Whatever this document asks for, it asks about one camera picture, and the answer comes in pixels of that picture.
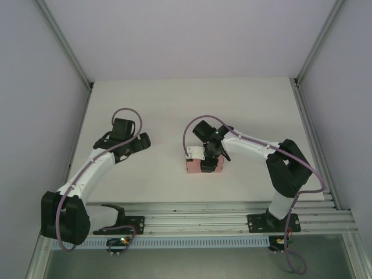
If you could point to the small circuit board with LEDs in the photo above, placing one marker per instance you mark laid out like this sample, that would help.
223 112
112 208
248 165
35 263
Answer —
279 242
117 242

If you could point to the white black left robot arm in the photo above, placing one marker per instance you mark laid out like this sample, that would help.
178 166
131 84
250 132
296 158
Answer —
87 174

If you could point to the pink paper box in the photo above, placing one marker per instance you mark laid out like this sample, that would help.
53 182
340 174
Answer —
193 167

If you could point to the aluminium frame post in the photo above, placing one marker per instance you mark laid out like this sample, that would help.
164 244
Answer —
316 46
65 46

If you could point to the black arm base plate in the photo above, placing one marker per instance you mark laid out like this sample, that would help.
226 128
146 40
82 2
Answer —
257 223
133 225

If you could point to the aluminium table side rail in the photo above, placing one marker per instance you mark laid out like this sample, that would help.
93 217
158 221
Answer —
305 116
81 122

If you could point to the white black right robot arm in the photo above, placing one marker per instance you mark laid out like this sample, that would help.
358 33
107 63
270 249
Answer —
250 145

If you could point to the grey metal lower shelf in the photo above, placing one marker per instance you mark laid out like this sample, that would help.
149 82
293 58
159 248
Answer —
189 264

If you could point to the aluminium mounting rail base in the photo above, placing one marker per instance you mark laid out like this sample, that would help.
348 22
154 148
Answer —
189 218

